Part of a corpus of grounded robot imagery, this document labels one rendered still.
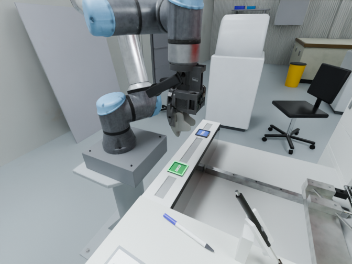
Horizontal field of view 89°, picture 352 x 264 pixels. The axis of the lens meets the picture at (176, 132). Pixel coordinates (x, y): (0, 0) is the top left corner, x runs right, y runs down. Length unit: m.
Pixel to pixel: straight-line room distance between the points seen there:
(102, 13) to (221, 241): 0.55
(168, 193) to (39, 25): 2.39
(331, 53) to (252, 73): 3.80
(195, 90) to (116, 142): 0.46
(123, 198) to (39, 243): 0.99
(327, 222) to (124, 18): 0.78
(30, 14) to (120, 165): 2.15
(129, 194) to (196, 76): 0.71
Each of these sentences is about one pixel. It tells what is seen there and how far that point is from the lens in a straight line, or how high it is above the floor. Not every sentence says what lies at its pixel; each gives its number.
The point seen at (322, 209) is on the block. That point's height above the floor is 0.89.
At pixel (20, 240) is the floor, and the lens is 1.95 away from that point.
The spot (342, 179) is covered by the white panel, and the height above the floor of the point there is 0.84.
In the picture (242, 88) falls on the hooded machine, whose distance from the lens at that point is 2.59.
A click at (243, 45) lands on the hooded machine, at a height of 1.17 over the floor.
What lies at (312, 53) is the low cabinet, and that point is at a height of 0.76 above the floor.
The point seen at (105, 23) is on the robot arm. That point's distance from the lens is 0.46.
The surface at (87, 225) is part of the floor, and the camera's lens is 1.78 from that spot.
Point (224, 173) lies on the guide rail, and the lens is 0.80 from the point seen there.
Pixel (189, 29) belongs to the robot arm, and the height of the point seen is 1.38.
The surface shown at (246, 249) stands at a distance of 0.43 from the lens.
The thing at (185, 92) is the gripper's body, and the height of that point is 1.24.
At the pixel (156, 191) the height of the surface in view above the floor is 0.96.
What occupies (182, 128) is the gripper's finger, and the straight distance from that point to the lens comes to 0.50.
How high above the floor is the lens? 1.38
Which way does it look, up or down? 31 degrees down
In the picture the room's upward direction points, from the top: straight up
